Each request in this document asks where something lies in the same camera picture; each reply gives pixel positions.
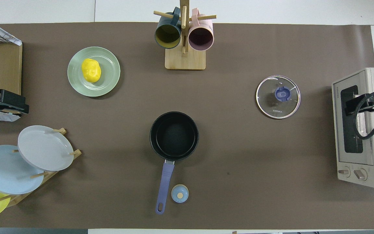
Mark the glass lid purple knob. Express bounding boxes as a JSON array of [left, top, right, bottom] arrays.
[[256, 75, 301, 119]]

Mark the yellow potato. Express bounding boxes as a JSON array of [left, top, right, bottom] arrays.
[[81, 58, 102, 83]]

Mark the grey plate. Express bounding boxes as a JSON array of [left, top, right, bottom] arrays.
[[18, 125, 74, 172]]

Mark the light blue plate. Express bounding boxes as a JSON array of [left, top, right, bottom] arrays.
[[0, 145, 44, 195]]

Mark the pale green plate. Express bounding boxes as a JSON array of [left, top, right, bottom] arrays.
[[67, 46, 121, 98]]

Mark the wooden plate rack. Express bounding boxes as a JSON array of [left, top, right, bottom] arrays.
[[0, 128, 82, 207]]

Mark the beige toaster oven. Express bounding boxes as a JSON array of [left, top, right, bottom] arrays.
[[332, 68, 374, 189]]

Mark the white crumpled cloth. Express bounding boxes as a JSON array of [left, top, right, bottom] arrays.
[[0, 16, 23, 46]]

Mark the brown table mat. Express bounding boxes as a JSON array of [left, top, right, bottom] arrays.
[[0, 22, 374, 229]]

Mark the dark teal mug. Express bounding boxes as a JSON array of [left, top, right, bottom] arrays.
[[155, 7, 182, 49]]

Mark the pink ribbed mug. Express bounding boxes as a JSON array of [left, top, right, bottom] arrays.
[[188, 8, 214, 51]]

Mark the wooden mug tree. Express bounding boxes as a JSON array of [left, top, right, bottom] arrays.
[[154, 0, 217, 71]]

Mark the black pot purple handle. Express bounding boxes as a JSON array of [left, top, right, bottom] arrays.
[[150, 111, 199, 215]]

